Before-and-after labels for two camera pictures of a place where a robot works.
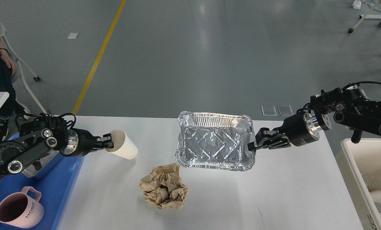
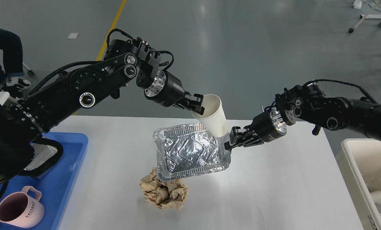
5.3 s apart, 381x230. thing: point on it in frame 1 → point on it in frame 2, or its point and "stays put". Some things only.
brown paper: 164,187 stays put
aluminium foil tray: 216,141 → 185,150
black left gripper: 78,142 → 165,89
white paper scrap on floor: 72,35 stays put
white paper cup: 123,146 → 213,118
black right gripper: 300,128 → 268,126
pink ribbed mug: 22,209 stays put
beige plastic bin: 368,168 stays put
